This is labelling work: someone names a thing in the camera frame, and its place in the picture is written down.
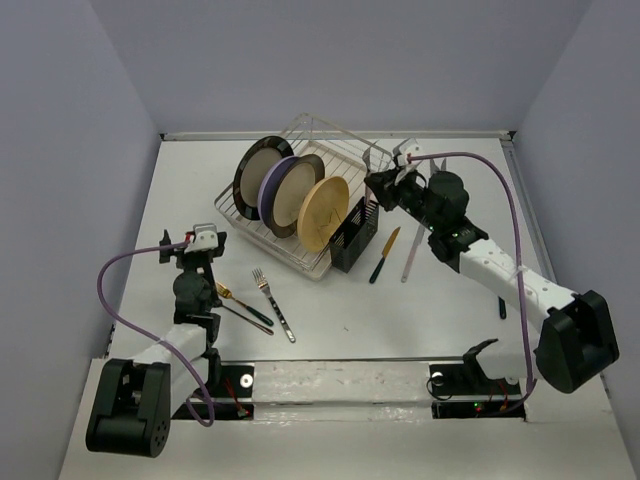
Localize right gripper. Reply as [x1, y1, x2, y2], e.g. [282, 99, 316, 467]
[364, 165, 440, 233]

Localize silver fork teal handle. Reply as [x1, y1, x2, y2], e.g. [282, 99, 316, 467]
[361, 141, 381, 207]

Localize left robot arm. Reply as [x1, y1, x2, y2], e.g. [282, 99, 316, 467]
[85, 223, 227, 458]

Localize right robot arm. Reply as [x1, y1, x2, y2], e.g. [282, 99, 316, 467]
[365, 168, 620, 394]

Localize yellow plate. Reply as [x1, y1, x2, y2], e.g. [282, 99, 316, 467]
[297, 176, 350, 253]

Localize black utensil caddy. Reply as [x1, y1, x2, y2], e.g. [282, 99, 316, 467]
[329, 197, 379, 273]

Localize grey brown plate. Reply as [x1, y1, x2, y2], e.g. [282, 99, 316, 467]
[270, 154, 325, 238]

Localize purple plate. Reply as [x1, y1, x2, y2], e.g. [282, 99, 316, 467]
[258, 155, 298, 227]

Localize black rimmed plate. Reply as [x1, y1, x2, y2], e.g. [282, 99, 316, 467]
[232, 136, 293, 221]

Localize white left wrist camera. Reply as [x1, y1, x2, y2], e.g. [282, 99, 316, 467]
[185, 223, 220, 252]

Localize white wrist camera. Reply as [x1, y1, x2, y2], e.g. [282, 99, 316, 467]
[185, 223, 220, 252]
[393, 138, 423, 186]

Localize gold fork green handle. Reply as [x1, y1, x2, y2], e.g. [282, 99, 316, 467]
[216, 282, 274, 327]

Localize metal wire dish rack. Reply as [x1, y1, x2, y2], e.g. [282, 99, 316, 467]
[214, 113, 391, 280]

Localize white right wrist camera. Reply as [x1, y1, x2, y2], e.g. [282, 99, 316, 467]
[393, 138, 423, 186]

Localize silver fork perforated handle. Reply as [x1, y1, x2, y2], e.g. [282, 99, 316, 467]
[252, 268, 297, 344]

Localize gold knife green handle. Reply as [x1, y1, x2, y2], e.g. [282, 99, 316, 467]
[369, 226, 401, 284]

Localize dark fork thin handle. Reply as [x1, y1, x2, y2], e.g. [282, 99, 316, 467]
[220, 304, 274, 336]

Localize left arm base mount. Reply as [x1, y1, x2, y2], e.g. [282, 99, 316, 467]
[172, 360, 256, 421]

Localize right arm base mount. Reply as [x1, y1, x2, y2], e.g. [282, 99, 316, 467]
[425, 339, 526, 420]

